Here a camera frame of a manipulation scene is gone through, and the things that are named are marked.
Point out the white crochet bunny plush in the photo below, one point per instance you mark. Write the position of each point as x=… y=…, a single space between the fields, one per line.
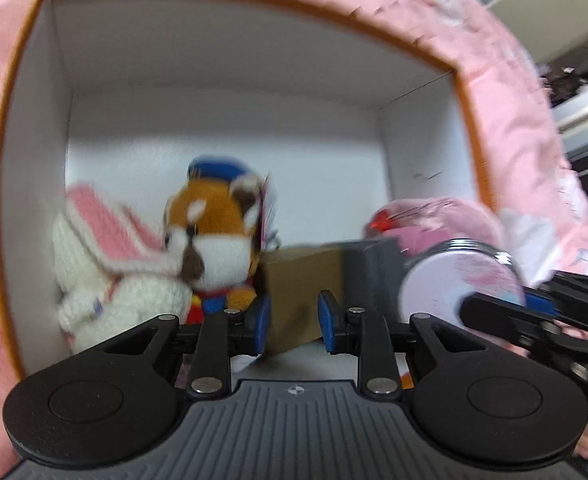
x=124 y=300

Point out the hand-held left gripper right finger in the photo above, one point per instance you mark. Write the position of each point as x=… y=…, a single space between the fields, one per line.
x=325 y=322

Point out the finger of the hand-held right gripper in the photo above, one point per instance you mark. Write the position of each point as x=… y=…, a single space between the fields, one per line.
x=541 y=306
x=583 y=292

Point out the orange cardboard box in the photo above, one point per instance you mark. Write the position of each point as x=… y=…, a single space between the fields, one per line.
x=224 y=125

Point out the red panda plush blue hat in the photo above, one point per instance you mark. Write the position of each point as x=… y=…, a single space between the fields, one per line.
x=214 y=250

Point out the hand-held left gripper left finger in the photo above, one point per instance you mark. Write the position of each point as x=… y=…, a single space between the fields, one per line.
x=263 y=325

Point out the white door frame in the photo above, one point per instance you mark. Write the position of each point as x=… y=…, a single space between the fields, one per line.
x=586 y=110

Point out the pink fabric pouch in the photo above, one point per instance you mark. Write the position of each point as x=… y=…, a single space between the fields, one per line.
x=453 y=220

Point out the dark grey gift box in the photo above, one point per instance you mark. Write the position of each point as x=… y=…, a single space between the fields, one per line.
x=299 y=285

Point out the pink cloud print duvet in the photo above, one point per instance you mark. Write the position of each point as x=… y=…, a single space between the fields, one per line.
x=523 y=135

